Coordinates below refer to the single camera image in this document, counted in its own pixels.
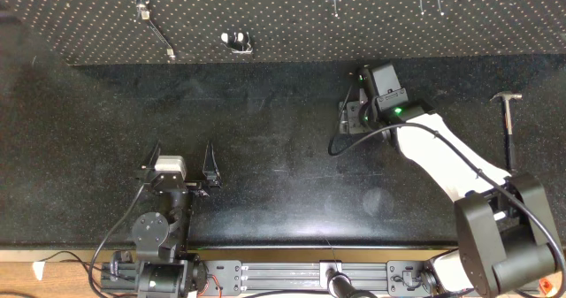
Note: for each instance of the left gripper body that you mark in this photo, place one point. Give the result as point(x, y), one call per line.
point(170, 184)

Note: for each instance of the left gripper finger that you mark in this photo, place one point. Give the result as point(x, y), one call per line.
point(154, 156)
point(211, 170)

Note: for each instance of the black and white pliers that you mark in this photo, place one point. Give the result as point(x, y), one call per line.
point(236, 46)

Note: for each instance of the hammer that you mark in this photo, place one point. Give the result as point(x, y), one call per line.
point(508, 121)

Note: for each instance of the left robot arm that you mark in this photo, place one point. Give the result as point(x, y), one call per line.
point(152, 231)

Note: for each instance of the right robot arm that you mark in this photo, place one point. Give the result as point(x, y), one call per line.
point(442, 161)

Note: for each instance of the black pegboard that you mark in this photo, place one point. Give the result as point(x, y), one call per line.
point(287, 24)

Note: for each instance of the wrench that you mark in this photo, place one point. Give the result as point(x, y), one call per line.
point(159, 35)

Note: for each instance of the white paper tag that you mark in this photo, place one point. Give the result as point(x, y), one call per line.
point(39, 270)

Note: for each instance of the small orange object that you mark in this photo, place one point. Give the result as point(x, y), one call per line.
point(546, 286)

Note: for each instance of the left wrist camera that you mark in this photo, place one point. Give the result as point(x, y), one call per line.
point(171, 164)

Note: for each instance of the mounting rail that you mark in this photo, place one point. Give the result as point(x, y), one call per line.
point(283, 276)

